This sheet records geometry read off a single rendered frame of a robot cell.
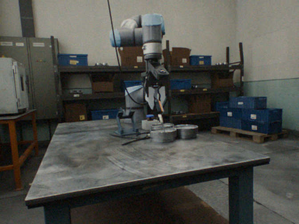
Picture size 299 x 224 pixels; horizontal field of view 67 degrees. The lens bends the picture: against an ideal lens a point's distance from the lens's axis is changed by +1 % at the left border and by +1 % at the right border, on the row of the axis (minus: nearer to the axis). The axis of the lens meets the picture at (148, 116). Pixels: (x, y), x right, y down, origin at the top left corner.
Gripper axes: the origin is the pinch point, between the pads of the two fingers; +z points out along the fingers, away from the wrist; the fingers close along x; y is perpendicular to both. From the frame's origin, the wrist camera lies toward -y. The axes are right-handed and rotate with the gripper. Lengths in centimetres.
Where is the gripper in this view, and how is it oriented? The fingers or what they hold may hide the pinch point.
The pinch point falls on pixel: (156, 106)
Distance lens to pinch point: 89.6
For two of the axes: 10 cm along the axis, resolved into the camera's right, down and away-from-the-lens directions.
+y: -3.7, -0.9, 9.2
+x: -9.3, 0.8, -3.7
